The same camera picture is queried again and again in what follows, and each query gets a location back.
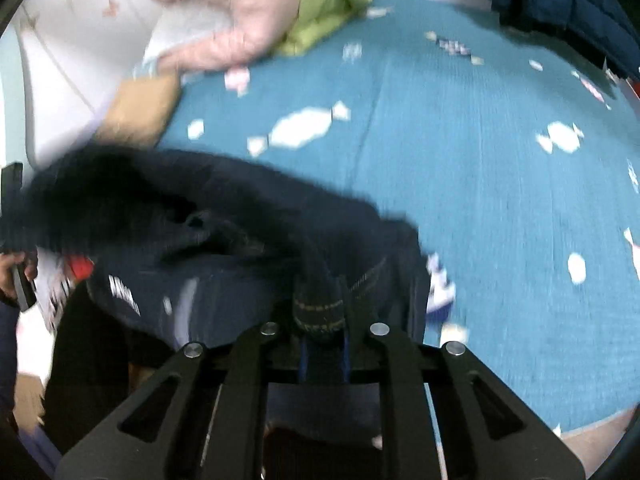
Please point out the green puffer jacket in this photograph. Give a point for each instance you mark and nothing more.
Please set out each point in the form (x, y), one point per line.
(325, 0)

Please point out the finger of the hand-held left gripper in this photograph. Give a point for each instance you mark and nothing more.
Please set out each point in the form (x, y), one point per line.
(12, 185)

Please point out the pink garment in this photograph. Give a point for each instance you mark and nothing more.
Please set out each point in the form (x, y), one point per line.
(240, 10)

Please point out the white and red printed cloth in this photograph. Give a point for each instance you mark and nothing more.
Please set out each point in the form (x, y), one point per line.
(60, 285)

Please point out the person's left hand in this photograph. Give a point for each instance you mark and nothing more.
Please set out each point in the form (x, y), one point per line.
(9, 275)

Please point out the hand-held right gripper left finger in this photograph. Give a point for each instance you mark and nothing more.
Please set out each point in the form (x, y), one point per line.
(303, 362)

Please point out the black cloth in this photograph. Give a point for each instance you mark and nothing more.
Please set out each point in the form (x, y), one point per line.
(90, 385)

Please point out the dark navy jeans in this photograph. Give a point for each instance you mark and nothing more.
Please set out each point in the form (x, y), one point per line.
(240, 230)

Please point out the teal candy print blanket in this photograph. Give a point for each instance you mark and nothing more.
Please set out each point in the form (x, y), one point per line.
(450, 200)

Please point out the white printed quilt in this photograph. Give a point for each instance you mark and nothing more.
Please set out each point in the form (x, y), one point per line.
(75, 40)

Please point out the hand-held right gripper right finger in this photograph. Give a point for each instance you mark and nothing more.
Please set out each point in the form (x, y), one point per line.
(345, 360)

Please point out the tan cloth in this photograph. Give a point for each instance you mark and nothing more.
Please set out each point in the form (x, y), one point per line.
(140, 110)

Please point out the navy puffer jacket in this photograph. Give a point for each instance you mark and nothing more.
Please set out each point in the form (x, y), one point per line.
(565, 5)

